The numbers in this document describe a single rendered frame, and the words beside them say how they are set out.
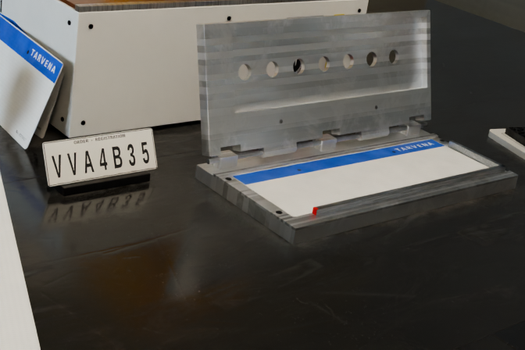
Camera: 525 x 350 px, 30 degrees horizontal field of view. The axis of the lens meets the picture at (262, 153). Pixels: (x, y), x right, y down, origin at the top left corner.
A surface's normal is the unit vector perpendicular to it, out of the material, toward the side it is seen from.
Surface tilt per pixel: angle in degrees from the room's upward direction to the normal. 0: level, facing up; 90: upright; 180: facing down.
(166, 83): 90
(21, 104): 69
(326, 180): 0
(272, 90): 74
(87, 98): 90
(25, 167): 0
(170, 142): 0
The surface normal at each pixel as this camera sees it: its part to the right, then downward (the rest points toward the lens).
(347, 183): 0.15, -0.92
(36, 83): -0.71, -0.23
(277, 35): 0.63, 0.11
